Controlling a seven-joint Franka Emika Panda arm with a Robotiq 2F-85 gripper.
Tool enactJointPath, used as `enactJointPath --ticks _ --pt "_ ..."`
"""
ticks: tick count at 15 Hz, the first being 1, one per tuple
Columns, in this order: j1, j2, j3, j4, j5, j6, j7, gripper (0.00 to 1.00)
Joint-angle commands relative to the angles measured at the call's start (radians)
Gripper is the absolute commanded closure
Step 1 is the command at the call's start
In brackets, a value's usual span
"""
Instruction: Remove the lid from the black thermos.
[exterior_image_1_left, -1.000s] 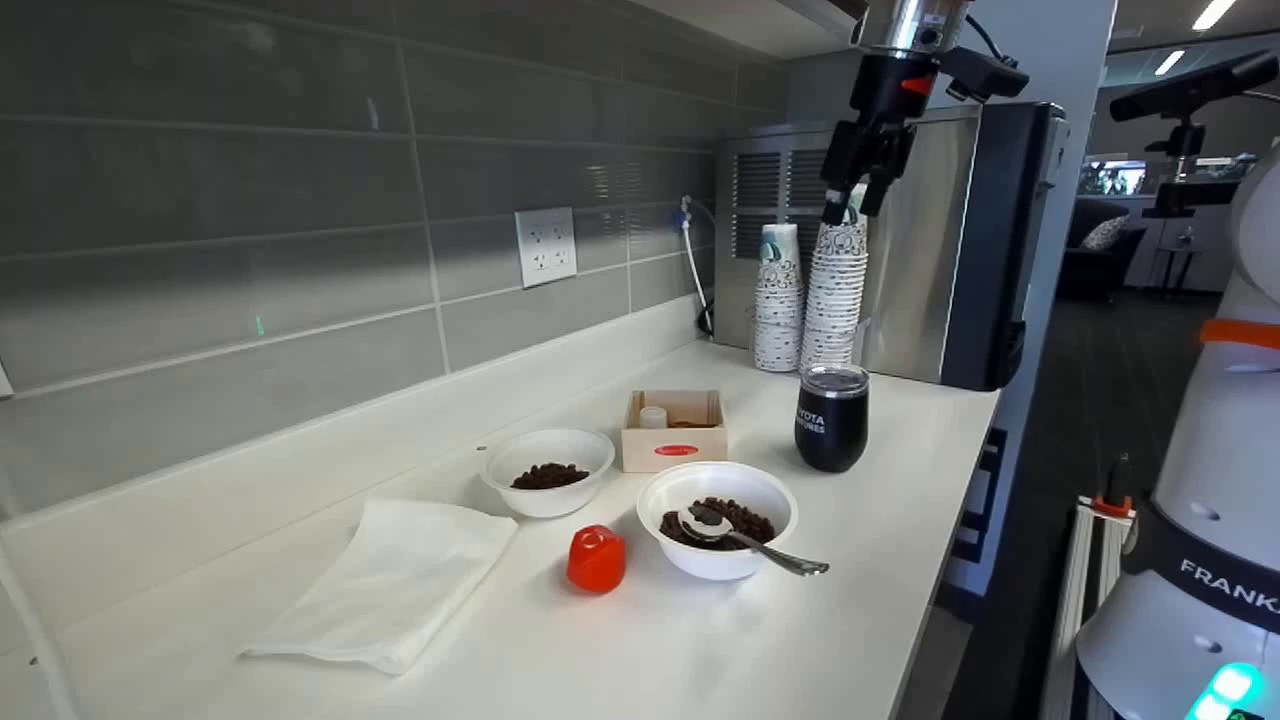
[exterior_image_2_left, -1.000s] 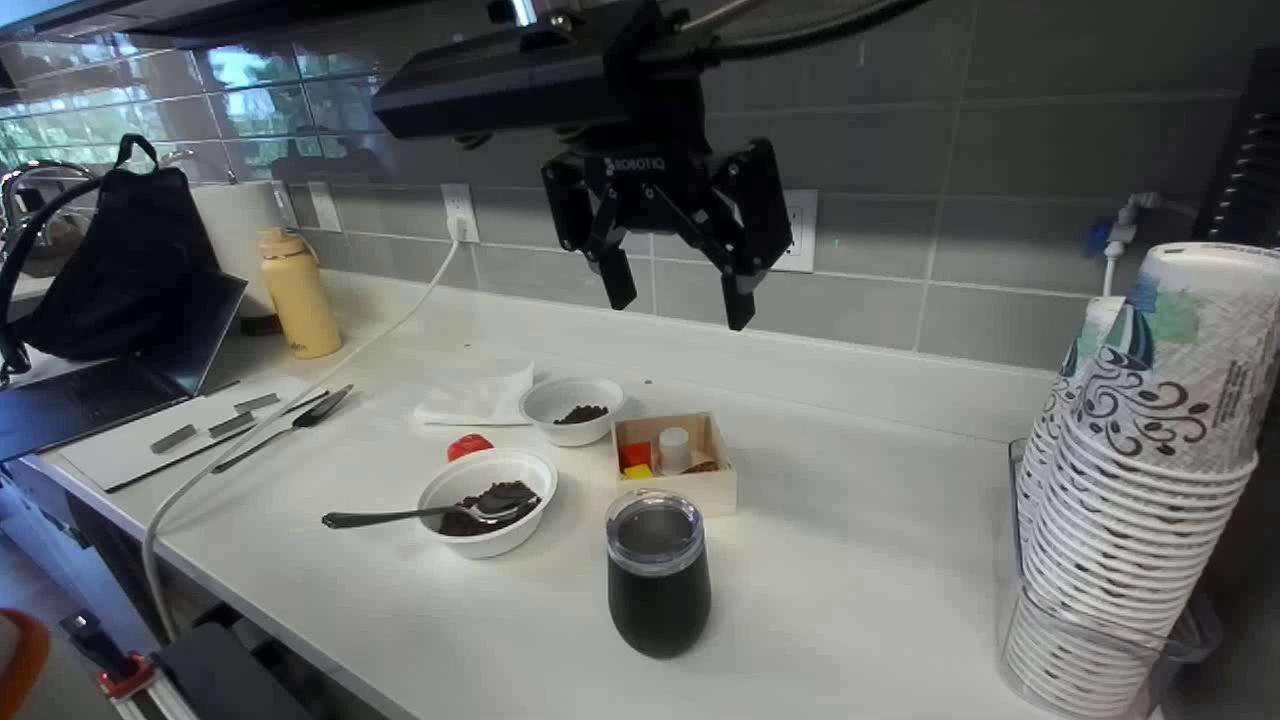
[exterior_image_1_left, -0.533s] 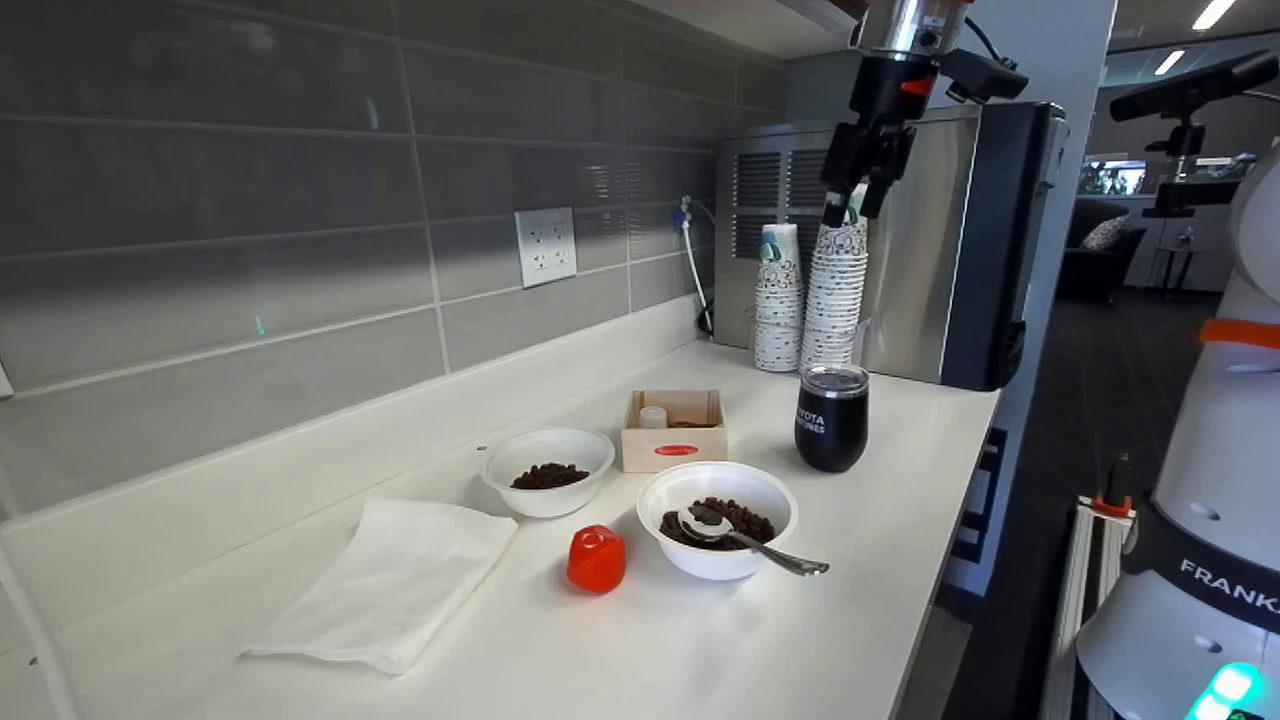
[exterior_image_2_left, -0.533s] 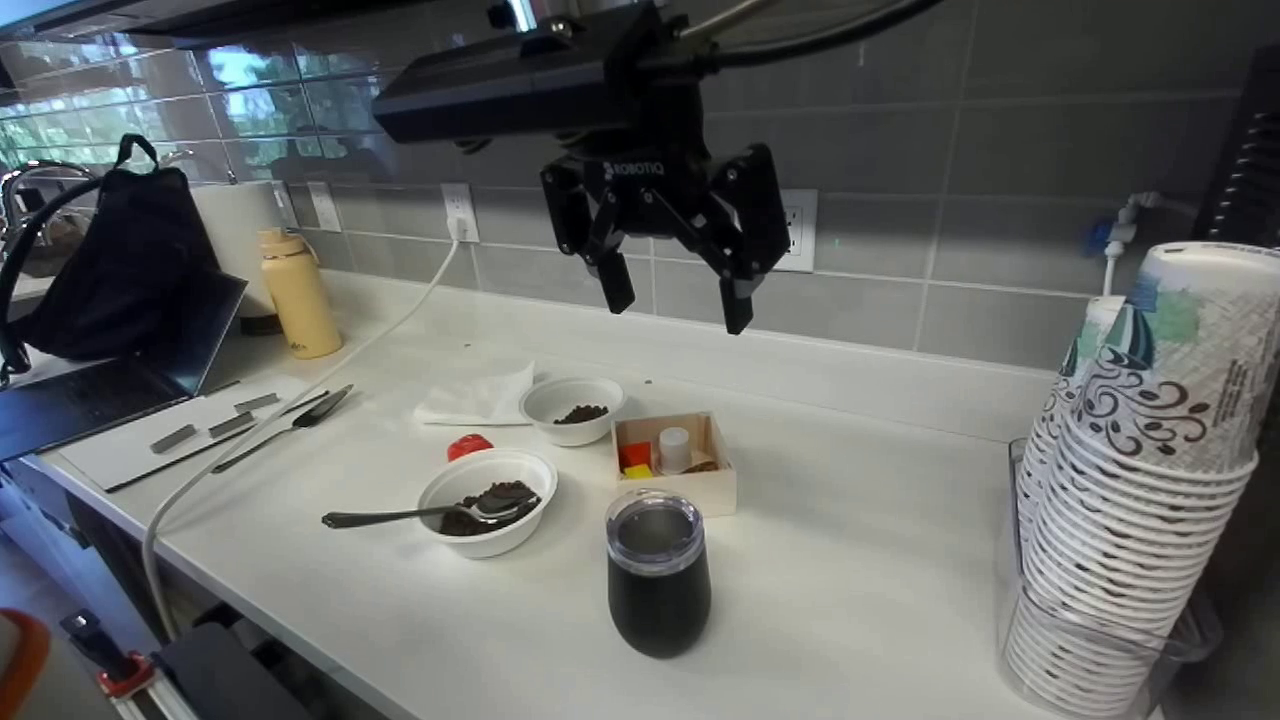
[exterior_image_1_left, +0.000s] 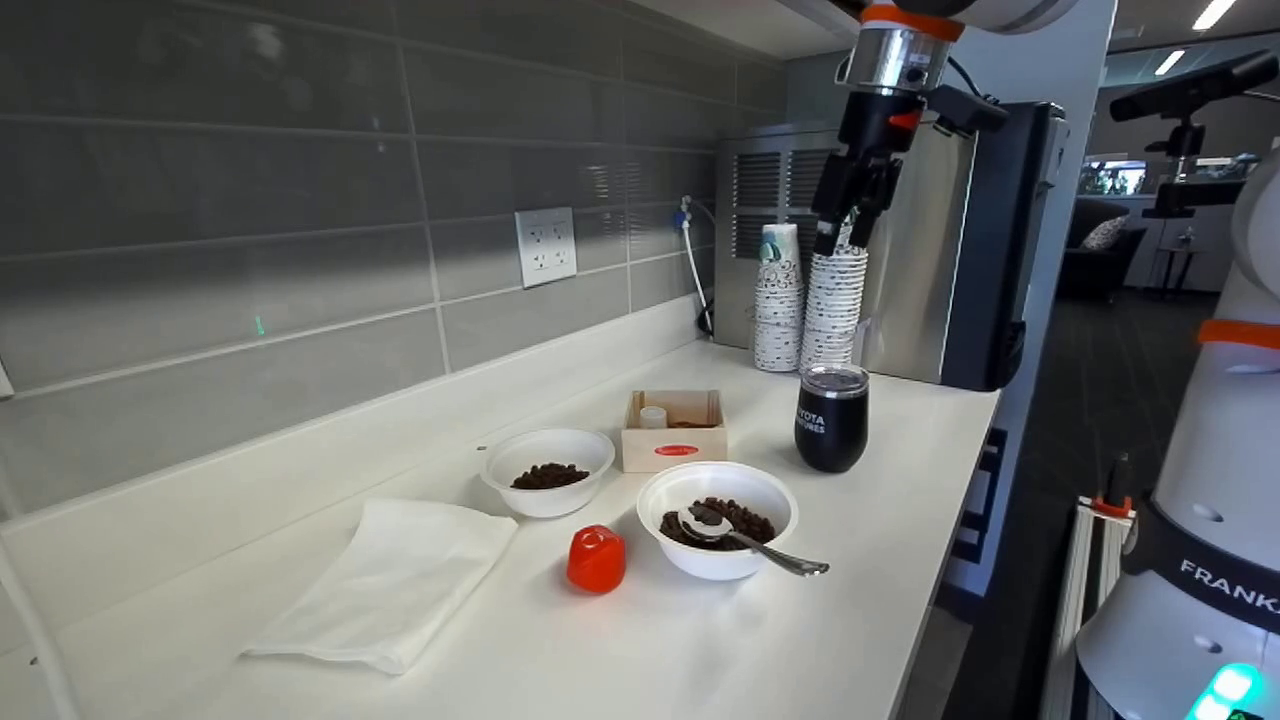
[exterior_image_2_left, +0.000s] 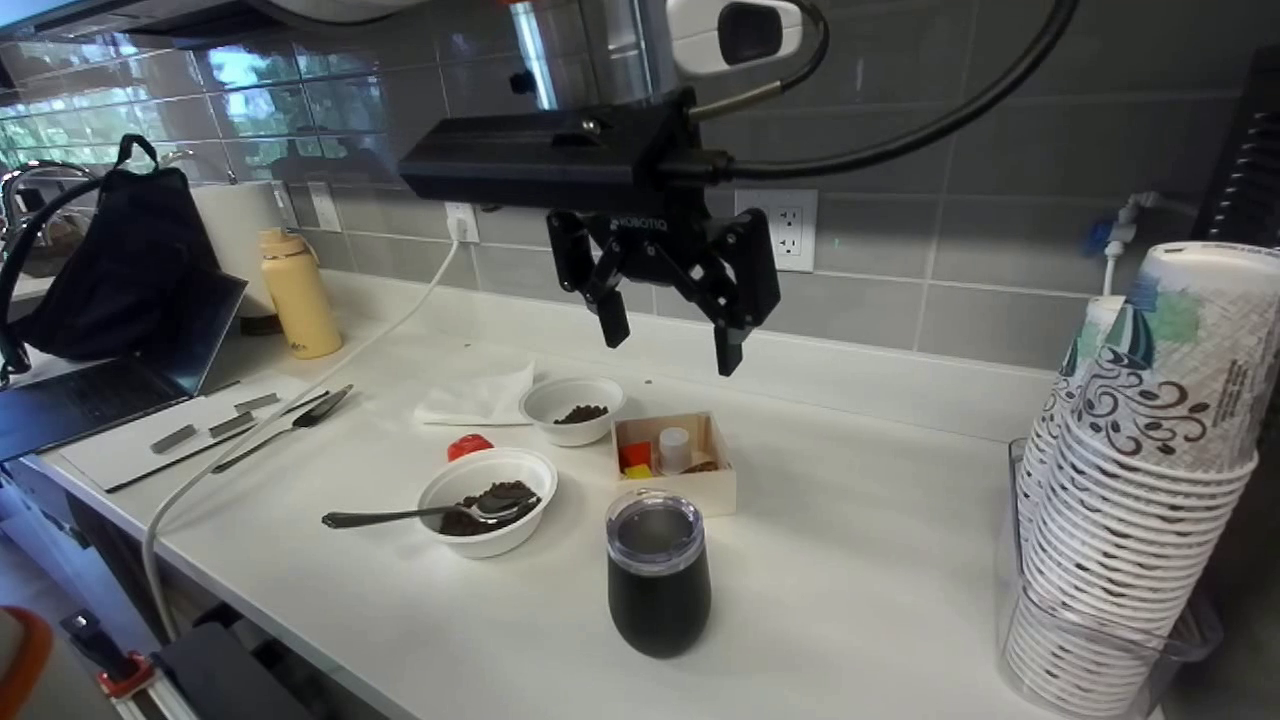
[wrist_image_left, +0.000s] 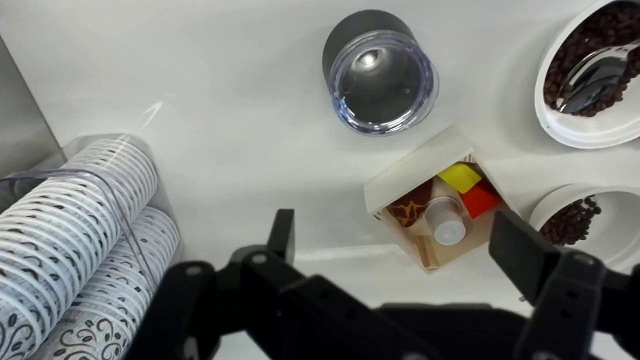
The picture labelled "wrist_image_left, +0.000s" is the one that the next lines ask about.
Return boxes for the coffee beans under spoon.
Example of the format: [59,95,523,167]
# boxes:
[542,0,640,120]

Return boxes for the white bowl with spoon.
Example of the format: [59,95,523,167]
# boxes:
[532,0,640,153]

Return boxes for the coffee beans heap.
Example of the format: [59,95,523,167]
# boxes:
[539,194,605,248]

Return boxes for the metal spoon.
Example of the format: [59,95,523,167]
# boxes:
[556,45,640,119]

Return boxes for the clear plastic cup sleeve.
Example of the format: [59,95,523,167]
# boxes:
[0,131,168,282]

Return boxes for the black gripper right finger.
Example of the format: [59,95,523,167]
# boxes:
[489,208,640,360]

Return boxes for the short patterned paper cup stack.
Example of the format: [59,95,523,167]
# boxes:
[32,205,182,360]

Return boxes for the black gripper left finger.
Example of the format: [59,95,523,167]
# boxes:
[128,208,429,360]

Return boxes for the brown patterned block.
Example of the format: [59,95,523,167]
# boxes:
[386,178,437,230]

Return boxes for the black thermos cup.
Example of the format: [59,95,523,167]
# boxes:
[320,8,425,82]

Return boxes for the small white bottle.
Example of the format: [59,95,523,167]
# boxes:
[425,196,470,248]

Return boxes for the yellow block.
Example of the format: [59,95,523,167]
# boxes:
[437,160,484,196]

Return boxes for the white wooden box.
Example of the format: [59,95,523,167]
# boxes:
[363,127,517,274]

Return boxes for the white bowl without spoon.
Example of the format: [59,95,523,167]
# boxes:
[529,184,640,277]

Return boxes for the red block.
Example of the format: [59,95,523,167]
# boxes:
[461,183,504,221]

